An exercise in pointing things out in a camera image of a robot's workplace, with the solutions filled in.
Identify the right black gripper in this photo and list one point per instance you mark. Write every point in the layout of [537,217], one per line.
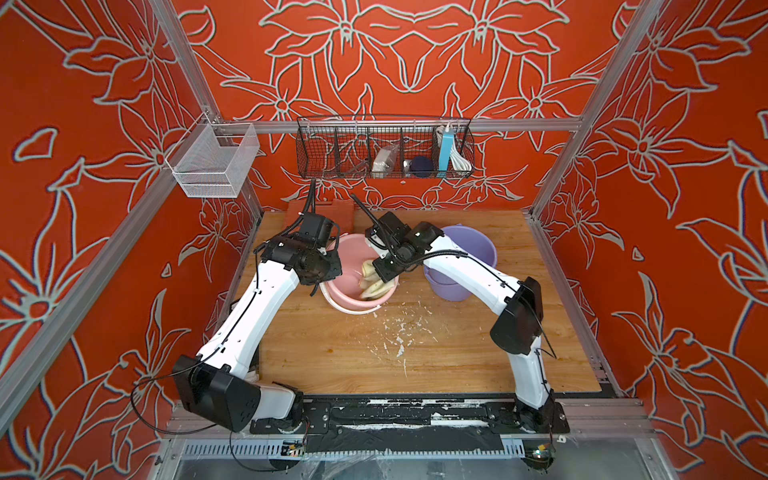
[378,263]

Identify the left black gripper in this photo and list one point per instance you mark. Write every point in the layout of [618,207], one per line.
[336,267]

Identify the yellow cloth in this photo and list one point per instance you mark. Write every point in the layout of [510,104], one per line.
[373,287]

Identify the pink plastic bucket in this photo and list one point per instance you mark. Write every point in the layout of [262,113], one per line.
[345,292]

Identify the purple plastic bucket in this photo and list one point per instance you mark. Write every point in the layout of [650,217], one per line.
[456,278]

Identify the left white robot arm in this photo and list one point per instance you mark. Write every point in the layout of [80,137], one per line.
[212,384]

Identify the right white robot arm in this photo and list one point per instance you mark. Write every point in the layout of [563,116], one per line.
[518,329]

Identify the red plastic tool case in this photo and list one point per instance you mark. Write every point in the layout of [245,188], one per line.
[339,211]

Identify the dark blue round object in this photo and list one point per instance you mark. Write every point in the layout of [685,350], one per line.
[421,167]

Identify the grey wrapped package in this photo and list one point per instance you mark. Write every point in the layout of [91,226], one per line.
[384,162]

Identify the black wire wall basket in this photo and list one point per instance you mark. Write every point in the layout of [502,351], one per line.
[360,147]

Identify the white mesh wall basket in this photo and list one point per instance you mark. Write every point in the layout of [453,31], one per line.
[206,166]

